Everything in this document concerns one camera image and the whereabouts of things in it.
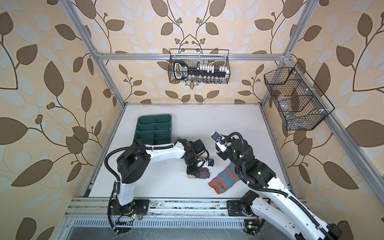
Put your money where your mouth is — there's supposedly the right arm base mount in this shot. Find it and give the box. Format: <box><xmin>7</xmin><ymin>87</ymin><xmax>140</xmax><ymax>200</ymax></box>
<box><xmin>226</xmin><ymin>200</ymin><xmax>258</xmax><ymax>218</ymax></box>

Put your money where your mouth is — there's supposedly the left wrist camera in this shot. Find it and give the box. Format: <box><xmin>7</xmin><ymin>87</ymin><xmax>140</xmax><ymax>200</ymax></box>
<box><xmin>207</xmin><ymin>159</ymin><xmax>214</xmax><ymax>168</ymax></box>

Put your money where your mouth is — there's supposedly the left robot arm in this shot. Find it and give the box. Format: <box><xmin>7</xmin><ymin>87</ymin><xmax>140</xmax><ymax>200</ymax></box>
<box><xmin>104</xmin><ymin>138</ymin><xmax>213</xmax><ymax>208</ymax></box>

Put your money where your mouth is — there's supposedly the purple sock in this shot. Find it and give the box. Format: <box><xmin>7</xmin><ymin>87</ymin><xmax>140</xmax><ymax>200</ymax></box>
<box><xmin>188</xmin><ymin>168</ymin><xmax>210</xmax><ymax>179</ymax></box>

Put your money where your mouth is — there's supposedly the side wire basket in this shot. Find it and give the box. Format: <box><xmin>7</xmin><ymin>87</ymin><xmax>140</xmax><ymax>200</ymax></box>
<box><xmin>264</xmin><ymin>63</ymin><xmax>335</xmax><ymax>131</ymax></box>

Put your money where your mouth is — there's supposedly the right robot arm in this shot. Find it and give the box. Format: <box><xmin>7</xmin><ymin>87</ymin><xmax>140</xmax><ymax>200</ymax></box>
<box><xmin>212</xmin><ymin>132</ymin><xmax>342</xmax><ymax>240</ymax></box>

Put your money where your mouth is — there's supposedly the green divided tray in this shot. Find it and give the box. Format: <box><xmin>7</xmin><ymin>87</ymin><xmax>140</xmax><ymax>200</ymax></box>
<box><xmin>133</xmin><ymin>114</ymin><xmax>172</xmax><ymax>145</ymax></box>

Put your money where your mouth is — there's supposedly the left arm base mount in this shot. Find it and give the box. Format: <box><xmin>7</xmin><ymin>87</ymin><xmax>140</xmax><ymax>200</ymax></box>
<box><xmin>108</xmin><ymin>199</ymin><xmax>150</xmax><ymax>216</ymax></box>

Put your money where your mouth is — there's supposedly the aluminium front rail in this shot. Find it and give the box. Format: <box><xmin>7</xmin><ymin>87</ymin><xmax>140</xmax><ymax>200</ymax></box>
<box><xmin>65</xmin><ymin>197</ymin><xmax>242</xmax><ymax>218</ymax></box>

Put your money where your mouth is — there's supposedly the blue striped sock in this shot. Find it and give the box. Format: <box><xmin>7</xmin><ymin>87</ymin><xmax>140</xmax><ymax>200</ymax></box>
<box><xmin>208</xmin><ymin>163</ymin><xmax>240</xmax><ymax>195</ymax></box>

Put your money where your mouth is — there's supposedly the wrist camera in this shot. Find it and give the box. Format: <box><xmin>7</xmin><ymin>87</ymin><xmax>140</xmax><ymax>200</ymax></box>
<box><xmin>211</xmin><ymin>132</ymin><xmax>227</xmax><ymax>153</ymax></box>
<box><xmin>207</xmin><ymin>159</ymin><xmax>214</xmax><ymax>168</ymax></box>

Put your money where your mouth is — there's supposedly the back wire basket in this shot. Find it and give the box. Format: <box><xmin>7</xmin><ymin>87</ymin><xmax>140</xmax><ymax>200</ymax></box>
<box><xmin>168</xmin><ymin>48</ymin><xmax>231</xmax><ymax>85</ymax></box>

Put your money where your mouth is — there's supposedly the black tool rack in basket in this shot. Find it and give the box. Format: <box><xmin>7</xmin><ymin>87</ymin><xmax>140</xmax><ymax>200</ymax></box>
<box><xmin>171</xmin><ymin>60</ymin><xmax>231</xmax><ymax>80</ymax></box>

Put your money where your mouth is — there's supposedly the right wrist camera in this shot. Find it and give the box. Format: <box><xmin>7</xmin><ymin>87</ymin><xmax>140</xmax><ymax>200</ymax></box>
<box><xmin>211</xmin><ymin>132</ymin><xmax>227</xmax><ymax>153</ymax></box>

